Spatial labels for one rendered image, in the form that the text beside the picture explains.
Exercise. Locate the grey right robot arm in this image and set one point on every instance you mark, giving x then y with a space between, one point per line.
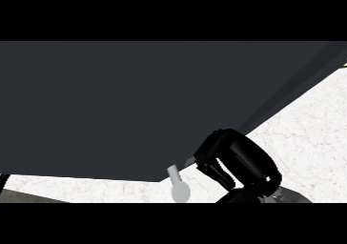
289 197

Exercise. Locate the dark grey cabinet door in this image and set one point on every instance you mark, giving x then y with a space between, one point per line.
115 105

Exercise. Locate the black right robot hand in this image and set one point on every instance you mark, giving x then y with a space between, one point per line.
239 162

